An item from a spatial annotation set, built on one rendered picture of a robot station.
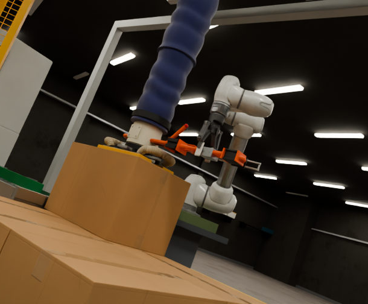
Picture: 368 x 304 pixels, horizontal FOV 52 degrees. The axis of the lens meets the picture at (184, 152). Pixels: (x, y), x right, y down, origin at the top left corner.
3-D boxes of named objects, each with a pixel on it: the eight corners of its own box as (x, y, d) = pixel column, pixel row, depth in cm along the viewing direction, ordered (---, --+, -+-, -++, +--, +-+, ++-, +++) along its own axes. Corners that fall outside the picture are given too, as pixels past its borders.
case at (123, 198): (43, 207, 209) (72, 141, 216) (99, 225, 237) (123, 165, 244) (105, 240, 168) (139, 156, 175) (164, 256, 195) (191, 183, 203)
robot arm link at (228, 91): (212, 98, 183) (238, 107, 181) (222, 69, 185) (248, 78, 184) (211, 105, 193) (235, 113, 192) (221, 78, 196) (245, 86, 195)
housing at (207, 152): (198, 154, 179) (201, 145, 180) (206, 159, 184) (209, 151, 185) (210, 157, 175) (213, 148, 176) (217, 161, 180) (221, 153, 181)
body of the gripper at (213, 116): (216, 118, 192) (210, 135, 190) (207, 111, 186) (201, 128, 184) (228, 120, 187) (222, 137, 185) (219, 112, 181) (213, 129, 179)
